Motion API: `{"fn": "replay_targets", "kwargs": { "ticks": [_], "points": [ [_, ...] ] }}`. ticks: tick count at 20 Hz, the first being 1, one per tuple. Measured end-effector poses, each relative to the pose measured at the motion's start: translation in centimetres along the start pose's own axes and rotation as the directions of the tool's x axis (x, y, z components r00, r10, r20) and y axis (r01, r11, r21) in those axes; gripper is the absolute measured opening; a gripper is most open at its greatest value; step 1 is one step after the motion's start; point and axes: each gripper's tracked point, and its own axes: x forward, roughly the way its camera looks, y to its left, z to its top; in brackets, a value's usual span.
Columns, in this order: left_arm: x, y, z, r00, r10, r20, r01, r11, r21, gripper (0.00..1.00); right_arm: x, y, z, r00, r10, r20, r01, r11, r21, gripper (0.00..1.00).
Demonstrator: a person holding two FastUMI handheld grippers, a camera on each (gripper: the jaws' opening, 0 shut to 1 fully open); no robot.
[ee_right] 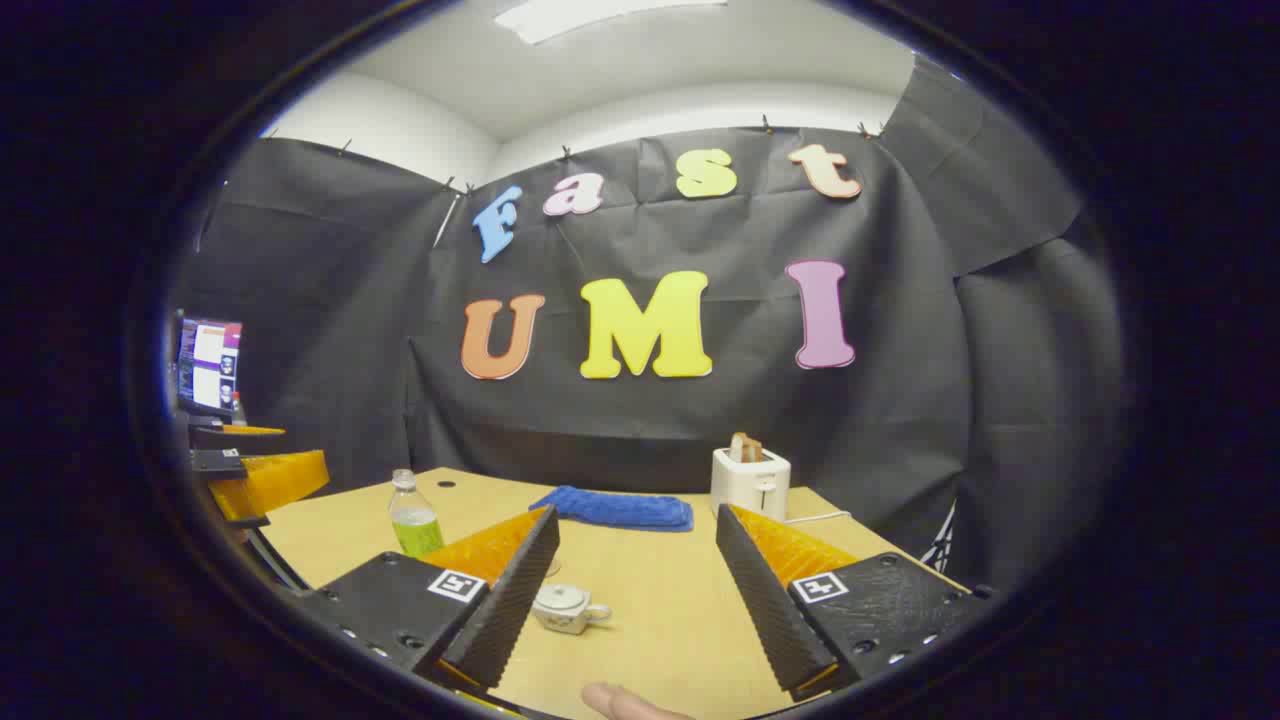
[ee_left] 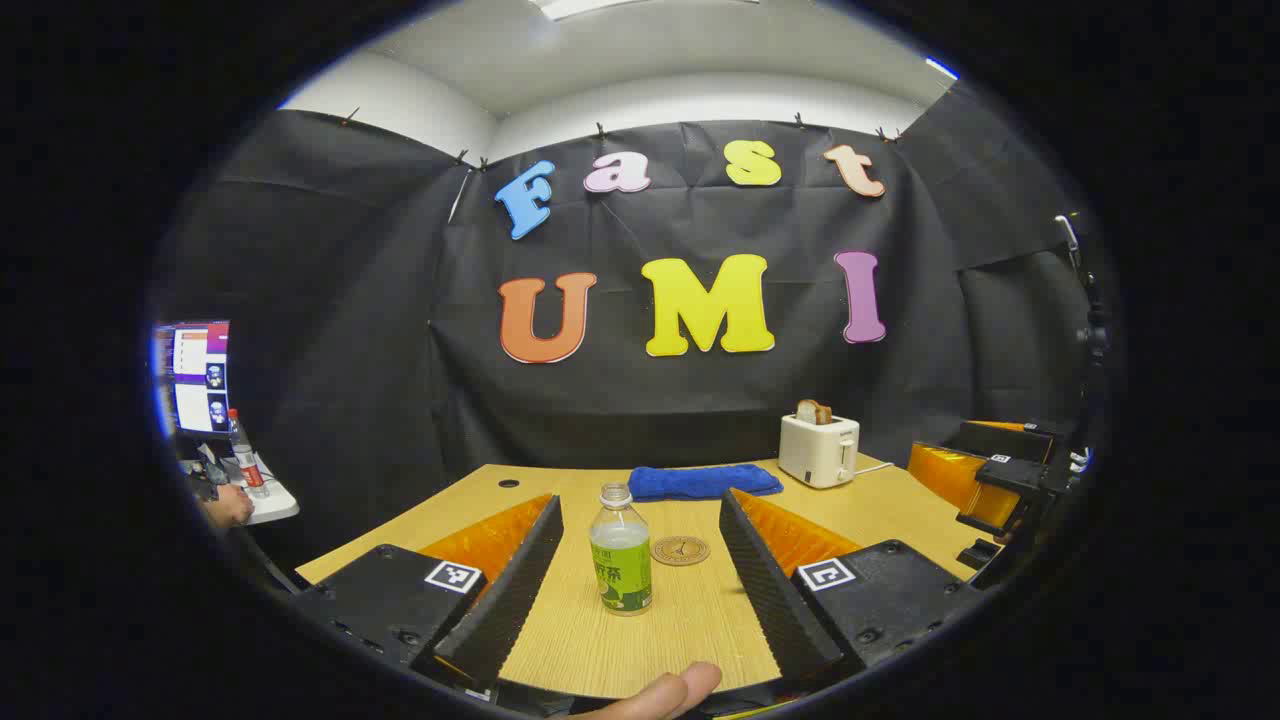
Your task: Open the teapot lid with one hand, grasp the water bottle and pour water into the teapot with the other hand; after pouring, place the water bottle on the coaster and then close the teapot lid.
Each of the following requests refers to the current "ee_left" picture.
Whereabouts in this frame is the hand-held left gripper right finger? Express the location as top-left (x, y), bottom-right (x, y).
top-left (718, 487), bottom-right (986, 691)

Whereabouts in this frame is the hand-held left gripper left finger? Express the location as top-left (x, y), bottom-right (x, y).
top-left (290, 492), bottom-right (566, 696)

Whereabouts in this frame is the round cork coaster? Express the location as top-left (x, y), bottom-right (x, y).
top-left (650, 535), bottom-right (712, 567)

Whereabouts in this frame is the green label water bottle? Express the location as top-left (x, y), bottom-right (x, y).
top-left (588, 482), bottom-right (654, 616)

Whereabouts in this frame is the red cap plastic bottle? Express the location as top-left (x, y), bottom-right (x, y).
top-left (226, 408), bottom-right (271, 499)

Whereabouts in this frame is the white toaster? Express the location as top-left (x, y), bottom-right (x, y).
top-left (777, 412), bottom-right (862, 490)

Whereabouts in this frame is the blue towel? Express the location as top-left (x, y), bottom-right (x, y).
top-left (627, 463), bottom-right (785, 503)

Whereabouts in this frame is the black stand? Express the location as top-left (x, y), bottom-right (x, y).
top-left (1054, 212), bottom-right (1113, 451)

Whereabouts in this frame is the black backdrop cloth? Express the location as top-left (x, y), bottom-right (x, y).
top-left (150, 80), bottom-right (1101, 566)

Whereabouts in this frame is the computer monitor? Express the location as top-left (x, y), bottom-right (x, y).
top-left (152, 320), bottom-right (233, 441)

